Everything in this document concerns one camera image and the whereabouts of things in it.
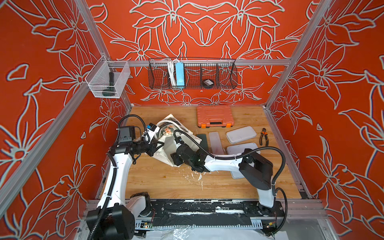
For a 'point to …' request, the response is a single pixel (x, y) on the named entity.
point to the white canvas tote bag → (171, 133)
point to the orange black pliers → (264, 132)
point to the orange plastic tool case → (214, 116)
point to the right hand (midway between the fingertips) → (173, 150)
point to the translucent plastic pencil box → (216, 144)
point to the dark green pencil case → (203, 143)
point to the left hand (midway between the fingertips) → (160, 142)
